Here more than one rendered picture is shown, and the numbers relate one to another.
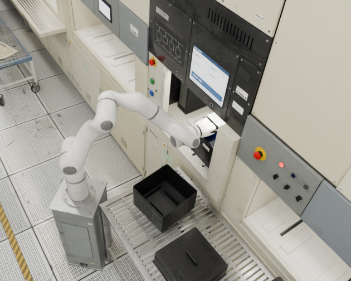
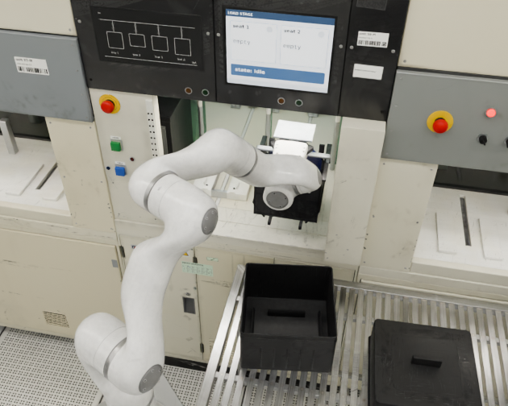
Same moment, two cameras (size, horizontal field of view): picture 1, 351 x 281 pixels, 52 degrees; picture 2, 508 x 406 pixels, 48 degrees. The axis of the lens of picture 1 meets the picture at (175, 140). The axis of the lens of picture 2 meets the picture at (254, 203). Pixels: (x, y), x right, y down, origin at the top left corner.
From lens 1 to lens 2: 1.03 m
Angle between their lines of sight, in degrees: 29
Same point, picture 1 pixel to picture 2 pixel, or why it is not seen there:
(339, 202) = not seen: outside the picture
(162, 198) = (274, 325)
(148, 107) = (245, 147)
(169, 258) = (402, 389)
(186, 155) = (247, 236)
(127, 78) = (13, 190)
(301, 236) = (488, 228)
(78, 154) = (153, 329)
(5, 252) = not seen: outside the picture
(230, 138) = (376, 130)
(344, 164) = not seen: outside the picture
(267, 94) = (430, 11)
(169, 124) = (273, 165)
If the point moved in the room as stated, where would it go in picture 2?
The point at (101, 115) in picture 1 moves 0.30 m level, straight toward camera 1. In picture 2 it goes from (190, 205) to (320, 267)
